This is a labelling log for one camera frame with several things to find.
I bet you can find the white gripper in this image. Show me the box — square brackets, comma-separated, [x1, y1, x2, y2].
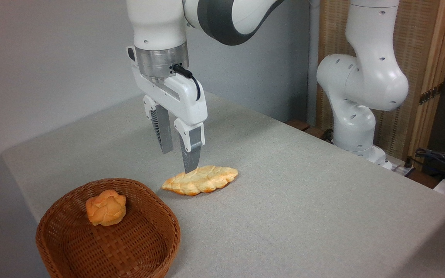
[127, 46, 208, 174]

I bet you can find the brown wicker basket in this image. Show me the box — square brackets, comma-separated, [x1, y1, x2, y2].
[36, 178, 181, 278]

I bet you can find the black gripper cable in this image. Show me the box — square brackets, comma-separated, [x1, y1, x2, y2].
[172, 64, 201, 101]

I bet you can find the wood and rattan folding screen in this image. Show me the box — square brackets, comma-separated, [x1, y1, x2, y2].
[317, 0, 445, 167]

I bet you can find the black cable bundle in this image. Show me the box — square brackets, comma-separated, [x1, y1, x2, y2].
[414, 148, 445, 175]

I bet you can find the long braided bread loaf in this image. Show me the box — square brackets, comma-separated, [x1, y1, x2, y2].
[161, 165, 239, 197]

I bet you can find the small round bread roll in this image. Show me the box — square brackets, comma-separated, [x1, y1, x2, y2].
[85, 189, 127, 227]

